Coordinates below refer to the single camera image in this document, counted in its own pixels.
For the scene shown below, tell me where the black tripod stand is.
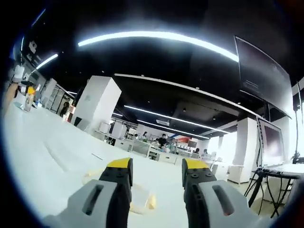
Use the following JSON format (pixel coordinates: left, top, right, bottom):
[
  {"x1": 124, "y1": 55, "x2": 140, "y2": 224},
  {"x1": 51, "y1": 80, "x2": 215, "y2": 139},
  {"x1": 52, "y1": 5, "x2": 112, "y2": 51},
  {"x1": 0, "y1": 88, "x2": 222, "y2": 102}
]
[{"x1": 291, "y1": 80, "x2": 304, "y2": 164}]

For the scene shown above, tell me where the narrow white pillar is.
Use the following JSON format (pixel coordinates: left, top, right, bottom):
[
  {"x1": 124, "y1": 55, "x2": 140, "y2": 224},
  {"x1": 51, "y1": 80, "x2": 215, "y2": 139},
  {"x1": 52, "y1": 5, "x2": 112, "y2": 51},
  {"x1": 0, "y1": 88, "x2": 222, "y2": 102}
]
[{"x1": 233, "y1": 117, "x2": 260, "y2": 184}]

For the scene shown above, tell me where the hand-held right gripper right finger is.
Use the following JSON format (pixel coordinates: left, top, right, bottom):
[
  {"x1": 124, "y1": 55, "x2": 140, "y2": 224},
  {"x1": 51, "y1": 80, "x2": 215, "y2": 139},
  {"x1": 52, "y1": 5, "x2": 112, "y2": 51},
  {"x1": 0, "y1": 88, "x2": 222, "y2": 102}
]
[{"x1": 181, "y1": 158, "x2": 270, "y2": 228}]

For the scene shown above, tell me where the clear plastic container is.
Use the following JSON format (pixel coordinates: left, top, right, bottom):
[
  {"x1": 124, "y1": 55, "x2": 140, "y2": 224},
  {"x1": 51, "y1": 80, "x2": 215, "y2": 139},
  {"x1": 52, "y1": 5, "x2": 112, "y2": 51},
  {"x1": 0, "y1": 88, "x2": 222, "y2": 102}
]
[{"x1": 23, "y1": 93, "x2": 34, "y2": 113}]

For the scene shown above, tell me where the transparent plastic bag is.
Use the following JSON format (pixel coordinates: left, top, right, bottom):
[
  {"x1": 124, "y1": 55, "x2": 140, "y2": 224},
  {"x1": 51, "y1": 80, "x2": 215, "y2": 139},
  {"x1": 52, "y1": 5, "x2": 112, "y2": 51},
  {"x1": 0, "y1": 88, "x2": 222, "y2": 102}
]
[{"x1": 82, "y1": 167, "x2": 158, "y2": 215}]

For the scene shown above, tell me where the long ceiling light strip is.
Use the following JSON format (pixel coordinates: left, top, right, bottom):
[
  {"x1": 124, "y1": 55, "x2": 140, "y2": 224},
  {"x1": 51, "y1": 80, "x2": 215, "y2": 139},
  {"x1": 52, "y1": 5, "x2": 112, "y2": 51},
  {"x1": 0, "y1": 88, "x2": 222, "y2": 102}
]
[{"x1": 77, "y1": 30, "x2": 239, "y2": 63}]

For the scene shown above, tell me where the small dark screen on stand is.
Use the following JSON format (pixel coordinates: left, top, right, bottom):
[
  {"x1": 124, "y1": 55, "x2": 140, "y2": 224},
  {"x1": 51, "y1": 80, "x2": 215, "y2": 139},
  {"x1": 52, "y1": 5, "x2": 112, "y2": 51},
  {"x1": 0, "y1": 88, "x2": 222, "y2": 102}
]
[{"x1": 257, "y1": 118, "x2": 285, "y2": 167}]

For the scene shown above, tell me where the side table with black legs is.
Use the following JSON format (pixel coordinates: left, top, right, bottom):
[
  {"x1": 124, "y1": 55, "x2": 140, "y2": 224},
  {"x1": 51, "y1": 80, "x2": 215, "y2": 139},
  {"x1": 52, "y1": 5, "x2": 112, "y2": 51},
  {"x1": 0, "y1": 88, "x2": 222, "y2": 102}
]
[{"x1": 244, "y1": 163, "x2": 304, "y2": 219}]

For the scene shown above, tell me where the short ceiling light strip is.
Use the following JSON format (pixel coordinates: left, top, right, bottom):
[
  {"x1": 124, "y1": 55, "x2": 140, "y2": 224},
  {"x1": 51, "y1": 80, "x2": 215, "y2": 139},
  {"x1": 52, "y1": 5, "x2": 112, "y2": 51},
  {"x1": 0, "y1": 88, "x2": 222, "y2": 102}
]
[{"x1": 35, "y1": 53, "x2": 59, "y2": 70}]

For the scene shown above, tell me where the white low cabinet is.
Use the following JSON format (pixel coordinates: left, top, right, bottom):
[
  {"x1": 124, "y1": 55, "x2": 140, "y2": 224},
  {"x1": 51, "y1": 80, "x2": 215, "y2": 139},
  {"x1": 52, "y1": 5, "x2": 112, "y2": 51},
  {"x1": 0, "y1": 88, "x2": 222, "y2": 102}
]
[{"x1": 114, "y1": 138, "x2": 157, "y2": 159}]

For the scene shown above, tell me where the large dark monitor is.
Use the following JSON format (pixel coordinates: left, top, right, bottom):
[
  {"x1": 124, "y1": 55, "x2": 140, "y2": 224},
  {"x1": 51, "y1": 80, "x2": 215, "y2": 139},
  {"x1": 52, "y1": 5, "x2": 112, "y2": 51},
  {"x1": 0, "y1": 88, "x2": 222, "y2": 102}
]
[{"x1": 234, "y1": 35, "x2": 293, "y2": 119}]

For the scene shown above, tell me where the wide white pillar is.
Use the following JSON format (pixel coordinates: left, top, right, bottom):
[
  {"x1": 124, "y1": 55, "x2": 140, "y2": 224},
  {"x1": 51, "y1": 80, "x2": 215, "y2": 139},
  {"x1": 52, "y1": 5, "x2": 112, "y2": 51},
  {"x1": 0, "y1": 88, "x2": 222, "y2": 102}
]
[{"x1": 70, "y1": 75, "x2": 122, "y2": 134}]

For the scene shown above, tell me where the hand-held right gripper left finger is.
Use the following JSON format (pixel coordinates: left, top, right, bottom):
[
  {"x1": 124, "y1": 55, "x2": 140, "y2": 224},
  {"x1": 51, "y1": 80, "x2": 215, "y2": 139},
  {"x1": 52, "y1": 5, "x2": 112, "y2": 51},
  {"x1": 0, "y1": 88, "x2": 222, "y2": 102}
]
[{"x1": 43, "y1": 157, "x2": 133, "y2": 228}]

